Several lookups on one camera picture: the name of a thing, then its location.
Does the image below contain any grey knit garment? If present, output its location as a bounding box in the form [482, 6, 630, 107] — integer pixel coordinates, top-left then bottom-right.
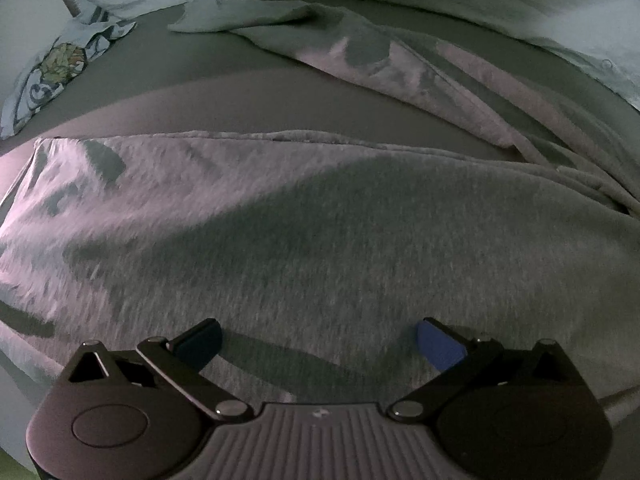
[0, 0, 640, 428]

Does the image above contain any white cartoon printed cloth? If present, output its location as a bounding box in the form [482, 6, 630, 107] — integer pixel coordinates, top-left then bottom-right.
[0, 7, 138, 141]

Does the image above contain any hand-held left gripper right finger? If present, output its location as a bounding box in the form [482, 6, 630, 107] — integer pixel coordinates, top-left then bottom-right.
[387, 317, 586, 422]

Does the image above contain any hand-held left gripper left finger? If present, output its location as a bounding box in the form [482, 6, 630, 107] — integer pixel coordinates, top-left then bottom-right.
[55, 317, 256, 422]

